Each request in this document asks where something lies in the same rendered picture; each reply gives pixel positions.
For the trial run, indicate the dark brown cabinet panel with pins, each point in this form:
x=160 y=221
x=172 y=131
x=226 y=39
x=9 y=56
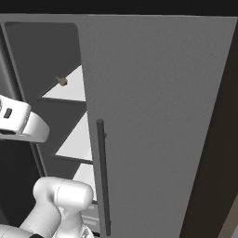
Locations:
x=214 y=173

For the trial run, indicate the small brown garlic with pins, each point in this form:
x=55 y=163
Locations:
x=63 y=81

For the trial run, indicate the white fridge shelf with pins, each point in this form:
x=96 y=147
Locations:
x=79 y=145
x=88 y=178
x=72 y=88

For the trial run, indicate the grey fridge door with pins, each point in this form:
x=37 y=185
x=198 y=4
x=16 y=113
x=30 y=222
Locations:
x=155 y=108

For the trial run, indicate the pale grey fridge drawer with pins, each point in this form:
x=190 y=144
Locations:
x=91 y=217

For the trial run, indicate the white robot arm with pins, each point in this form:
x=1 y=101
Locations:
x=62 y=198

